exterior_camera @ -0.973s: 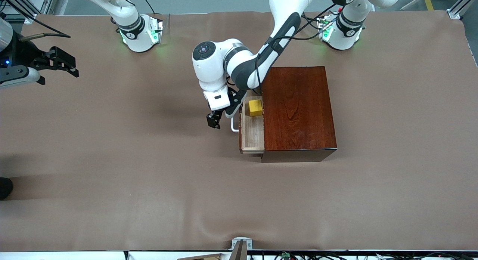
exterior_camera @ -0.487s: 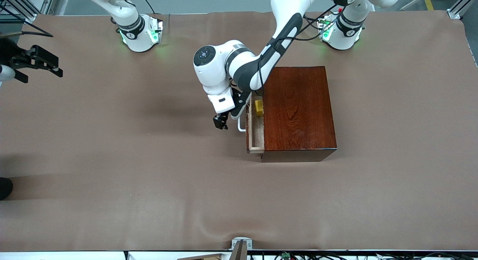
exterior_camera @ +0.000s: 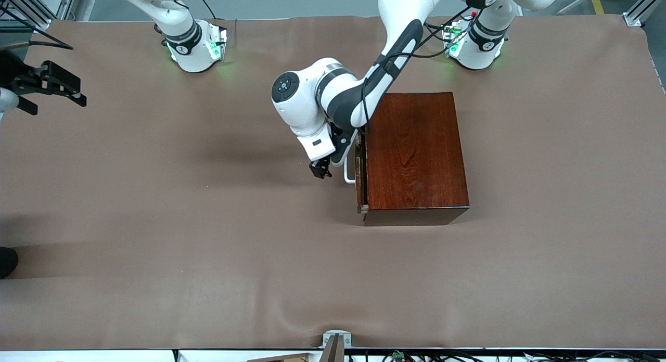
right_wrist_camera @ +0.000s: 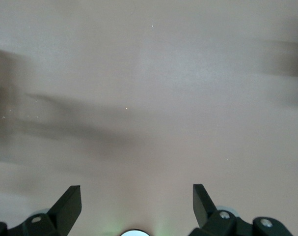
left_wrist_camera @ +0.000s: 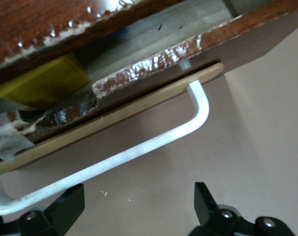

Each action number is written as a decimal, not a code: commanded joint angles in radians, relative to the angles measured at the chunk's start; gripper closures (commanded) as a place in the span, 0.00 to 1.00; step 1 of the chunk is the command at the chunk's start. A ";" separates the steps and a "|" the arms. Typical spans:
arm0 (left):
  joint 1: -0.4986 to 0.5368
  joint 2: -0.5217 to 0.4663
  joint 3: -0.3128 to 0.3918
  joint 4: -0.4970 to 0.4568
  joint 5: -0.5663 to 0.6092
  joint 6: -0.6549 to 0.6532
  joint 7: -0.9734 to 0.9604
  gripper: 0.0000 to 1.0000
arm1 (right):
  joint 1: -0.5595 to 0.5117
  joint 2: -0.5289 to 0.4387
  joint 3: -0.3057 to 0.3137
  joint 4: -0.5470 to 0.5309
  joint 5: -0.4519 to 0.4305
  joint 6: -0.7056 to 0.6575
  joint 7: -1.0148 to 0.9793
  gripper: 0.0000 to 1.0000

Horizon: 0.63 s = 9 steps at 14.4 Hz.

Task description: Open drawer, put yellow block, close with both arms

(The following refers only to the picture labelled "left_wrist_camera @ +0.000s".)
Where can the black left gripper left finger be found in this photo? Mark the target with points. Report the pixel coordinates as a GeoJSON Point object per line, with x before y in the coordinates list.
{"type": "Point", "coordinates": [65, 211]}

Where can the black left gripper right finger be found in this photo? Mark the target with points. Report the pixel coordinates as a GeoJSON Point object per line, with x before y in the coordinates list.
{"type": "Point", "coordinates": [207, 211]}

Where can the yellow block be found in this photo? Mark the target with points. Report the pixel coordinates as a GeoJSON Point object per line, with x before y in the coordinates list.
{"type": "Point", "coordinates": [45, 86]}

